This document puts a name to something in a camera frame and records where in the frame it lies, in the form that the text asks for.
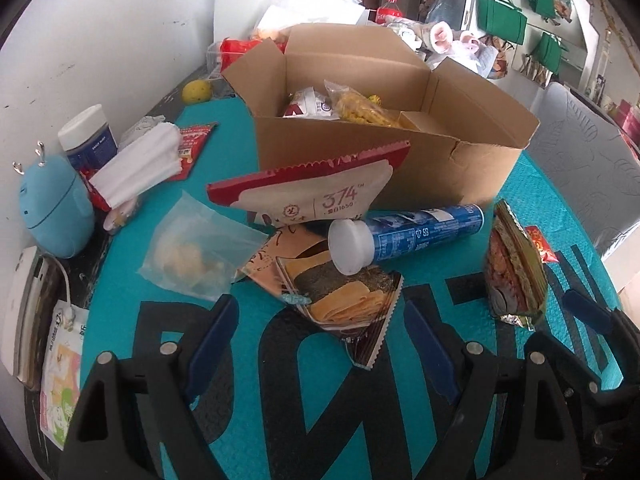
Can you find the crumpled white paper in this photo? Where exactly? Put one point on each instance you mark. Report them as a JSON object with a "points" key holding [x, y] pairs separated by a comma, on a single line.
{"points": [[142, 125]]}

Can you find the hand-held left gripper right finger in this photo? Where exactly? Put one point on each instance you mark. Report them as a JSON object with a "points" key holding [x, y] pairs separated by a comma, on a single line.
{"points": [[432, 355]]}

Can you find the white grey device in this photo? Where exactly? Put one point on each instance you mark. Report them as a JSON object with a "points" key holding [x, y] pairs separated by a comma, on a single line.
{"points": [[22, 310]]}

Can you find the grey plush mouse toy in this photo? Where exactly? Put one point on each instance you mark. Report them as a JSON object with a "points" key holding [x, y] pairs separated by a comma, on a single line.
{"points": [[440, 35]]}

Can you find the yellow round fruit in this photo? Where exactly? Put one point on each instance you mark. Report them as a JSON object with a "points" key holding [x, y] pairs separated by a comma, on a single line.
{"points": [[196, 92]]}

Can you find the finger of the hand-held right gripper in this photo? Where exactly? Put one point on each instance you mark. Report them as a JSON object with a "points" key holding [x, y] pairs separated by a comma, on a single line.
{"points": [[580, 380], [587, 310]]}

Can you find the large green tote bag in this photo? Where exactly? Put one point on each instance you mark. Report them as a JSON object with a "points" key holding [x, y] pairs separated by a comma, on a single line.
{"points": [[500, 22]]}

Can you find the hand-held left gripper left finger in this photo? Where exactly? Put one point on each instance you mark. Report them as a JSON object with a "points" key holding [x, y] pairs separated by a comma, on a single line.
{"points": [[212, 345]]}

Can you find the patterned tote bag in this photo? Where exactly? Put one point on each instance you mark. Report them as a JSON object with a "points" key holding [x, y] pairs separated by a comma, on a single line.
{"points": [[495, 62]]}

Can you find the cardboard box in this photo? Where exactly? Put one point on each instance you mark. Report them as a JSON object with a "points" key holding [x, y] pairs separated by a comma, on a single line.
{"points": [[350, 160]]}

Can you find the gold green snack packet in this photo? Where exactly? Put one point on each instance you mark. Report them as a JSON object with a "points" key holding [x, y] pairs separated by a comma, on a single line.
{"points": [[510, 270]]}

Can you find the grey chair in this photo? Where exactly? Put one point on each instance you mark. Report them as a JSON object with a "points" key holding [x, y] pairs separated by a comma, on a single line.
{"points": [[585, 160]]}

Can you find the red flat packet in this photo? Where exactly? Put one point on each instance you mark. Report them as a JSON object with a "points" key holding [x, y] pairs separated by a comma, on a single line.
{"points": [[192, 147]]}

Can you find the seaweed snack foil packet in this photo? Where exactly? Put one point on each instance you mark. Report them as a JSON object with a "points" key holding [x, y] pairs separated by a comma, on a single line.
{"points": [[340, 300]]}

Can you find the white tissue stack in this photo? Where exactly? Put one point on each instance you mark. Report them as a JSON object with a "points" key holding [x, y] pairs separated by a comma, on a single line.
{"points": [[135, 170]]}

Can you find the cartoon printed packet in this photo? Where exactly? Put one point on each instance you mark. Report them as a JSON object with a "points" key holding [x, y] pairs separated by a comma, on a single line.
{"points": [[60, 390]]}

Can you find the red white snack bag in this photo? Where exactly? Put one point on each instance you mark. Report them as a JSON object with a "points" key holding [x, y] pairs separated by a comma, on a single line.
{"points": [[320, 195]]}

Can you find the light blue humidifier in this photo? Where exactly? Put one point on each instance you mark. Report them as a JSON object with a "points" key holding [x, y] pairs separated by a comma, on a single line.
{"points": [[55, 205]]}

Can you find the yellow waffle snack bag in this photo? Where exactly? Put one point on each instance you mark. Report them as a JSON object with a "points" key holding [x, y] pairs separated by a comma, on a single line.
{"points": [[357, 107]]}

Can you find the clear bag of bread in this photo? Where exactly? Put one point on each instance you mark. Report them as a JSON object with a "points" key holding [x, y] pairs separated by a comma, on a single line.
{"points": [[272, 20]]}

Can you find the blue snack tube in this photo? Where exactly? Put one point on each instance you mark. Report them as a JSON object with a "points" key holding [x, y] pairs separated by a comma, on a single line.
{"points": [[420, 232]]}

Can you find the red cola bottle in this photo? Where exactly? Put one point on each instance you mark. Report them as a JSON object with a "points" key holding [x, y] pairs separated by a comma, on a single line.
{"points": [[389, 10]]}

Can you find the red candy packet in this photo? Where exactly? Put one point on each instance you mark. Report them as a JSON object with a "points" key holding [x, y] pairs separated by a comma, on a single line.
{"points": [[542, 247]]}

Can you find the pink gift box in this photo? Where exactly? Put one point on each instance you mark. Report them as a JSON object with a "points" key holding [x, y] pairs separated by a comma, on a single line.
{"points": [[630, 120]]}

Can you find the white red snack packet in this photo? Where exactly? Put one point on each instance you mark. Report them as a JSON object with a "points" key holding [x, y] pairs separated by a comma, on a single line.
{"points": [[307, 105]]}

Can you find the clear plastic snack bag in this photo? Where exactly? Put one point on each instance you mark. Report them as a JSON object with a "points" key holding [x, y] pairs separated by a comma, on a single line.
{"points": [[190, 255]]}

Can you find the clear plastic bin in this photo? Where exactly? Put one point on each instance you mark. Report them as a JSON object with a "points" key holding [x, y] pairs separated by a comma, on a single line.
{"points": [[215, 62]]}

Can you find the white-lidded blue jar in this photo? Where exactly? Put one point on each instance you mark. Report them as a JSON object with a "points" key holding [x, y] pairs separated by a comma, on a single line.
{"points": [[90, 145]]}

